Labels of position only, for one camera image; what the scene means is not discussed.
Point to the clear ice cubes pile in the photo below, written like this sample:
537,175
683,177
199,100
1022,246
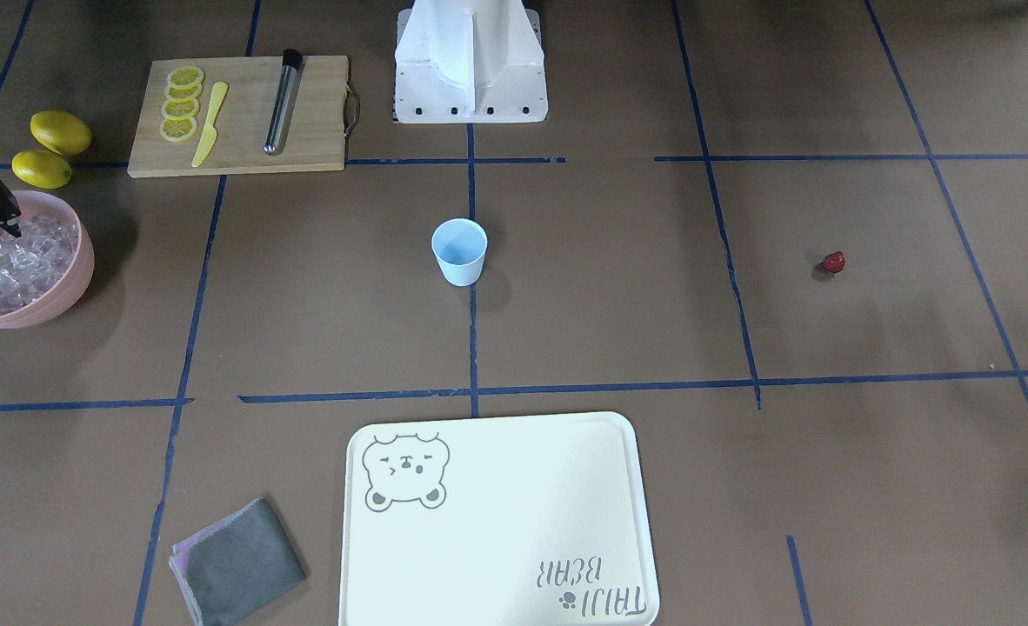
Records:
30,265

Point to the light blue plastic cup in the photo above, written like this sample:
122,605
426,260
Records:
459,246

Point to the lower yellow lemon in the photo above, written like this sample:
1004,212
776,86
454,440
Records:
42,169

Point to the yellow lemon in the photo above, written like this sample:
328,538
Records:
42,169
61,132

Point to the upper yellow lemon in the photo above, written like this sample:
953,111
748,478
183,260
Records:
61,132

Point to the pink bowl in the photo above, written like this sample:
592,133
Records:
78,276

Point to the lemon slice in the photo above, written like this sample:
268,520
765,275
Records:
183,93
180,109
185,77
177,130

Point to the yellow plastic knife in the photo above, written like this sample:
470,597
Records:
209,132

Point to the wooden cutting board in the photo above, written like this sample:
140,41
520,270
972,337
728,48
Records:
315,137

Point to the steel muddler black tip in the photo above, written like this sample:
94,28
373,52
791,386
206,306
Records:
291,68

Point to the folded grey cloth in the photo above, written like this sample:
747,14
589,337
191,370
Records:
236,566

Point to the cream bear tray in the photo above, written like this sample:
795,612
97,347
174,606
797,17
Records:
513,520

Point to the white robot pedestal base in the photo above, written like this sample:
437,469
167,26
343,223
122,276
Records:
469,62

